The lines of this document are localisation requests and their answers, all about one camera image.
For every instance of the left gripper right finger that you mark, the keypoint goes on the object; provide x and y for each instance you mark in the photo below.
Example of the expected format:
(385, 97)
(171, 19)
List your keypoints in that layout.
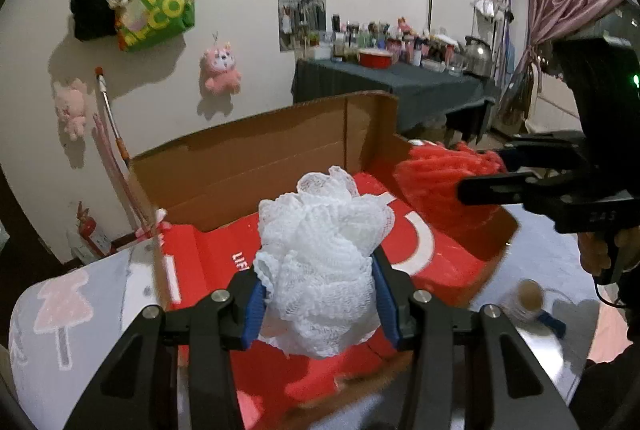
(505, 385)

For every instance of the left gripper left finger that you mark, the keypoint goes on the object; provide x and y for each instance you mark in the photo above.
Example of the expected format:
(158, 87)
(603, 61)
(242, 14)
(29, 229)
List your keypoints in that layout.
(136, 385)

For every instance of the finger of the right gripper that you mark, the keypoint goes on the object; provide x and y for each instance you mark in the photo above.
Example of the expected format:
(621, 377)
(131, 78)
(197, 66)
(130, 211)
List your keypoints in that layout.
(555, 150)
(535, 194)

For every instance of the blue foam sleeve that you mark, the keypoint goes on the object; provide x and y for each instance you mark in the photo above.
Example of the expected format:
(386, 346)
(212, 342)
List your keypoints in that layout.
(555, 325)

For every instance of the red mesh bath pouf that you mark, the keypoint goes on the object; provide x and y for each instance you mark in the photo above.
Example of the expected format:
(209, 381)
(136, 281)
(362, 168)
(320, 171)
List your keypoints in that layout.
(429, 177)

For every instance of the white mesh bath pouf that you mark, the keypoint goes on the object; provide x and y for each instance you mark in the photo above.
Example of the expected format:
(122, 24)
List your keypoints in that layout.
(315, 262)

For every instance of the person's right hand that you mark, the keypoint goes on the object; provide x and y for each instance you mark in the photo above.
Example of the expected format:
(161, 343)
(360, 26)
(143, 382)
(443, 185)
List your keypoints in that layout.
(594, 257)

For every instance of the pink curtain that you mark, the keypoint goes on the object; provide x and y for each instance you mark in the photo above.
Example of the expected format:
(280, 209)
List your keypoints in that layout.
(547, 20)

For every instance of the small jar yellow beads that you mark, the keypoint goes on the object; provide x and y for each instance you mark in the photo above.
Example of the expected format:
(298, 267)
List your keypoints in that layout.
(524, 302)

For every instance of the metal kettle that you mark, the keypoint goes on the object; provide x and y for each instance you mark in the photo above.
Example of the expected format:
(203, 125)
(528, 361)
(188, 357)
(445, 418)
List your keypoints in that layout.
(478, 57)

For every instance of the green tablecloth side table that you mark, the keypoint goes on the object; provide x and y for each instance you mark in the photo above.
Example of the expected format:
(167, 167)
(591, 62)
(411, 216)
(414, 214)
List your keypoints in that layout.
(426, 99)

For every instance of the white refrigerator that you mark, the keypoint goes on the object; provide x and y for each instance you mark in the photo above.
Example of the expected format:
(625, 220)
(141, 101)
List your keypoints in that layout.
(487, 20)

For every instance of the red bowl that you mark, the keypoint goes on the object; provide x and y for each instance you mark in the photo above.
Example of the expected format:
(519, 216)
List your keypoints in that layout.
(375, 58)

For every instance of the red cardboard box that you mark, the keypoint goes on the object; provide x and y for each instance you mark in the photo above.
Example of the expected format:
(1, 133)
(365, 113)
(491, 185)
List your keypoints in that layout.
(210, 184)

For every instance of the pale pink plush toy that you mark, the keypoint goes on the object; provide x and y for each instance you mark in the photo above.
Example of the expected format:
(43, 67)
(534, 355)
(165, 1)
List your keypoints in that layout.
(71, 108)

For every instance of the broom handle red tip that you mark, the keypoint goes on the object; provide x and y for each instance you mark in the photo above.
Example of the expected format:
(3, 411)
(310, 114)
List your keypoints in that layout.
(121, 146)

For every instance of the pink plush on wall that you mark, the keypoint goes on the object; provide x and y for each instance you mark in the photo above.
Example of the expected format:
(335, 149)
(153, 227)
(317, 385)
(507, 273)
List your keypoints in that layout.
(219, 68)

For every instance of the black bag on wall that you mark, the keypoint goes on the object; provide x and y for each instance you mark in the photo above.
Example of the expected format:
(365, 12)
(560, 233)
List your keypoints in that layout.
(93, 19)

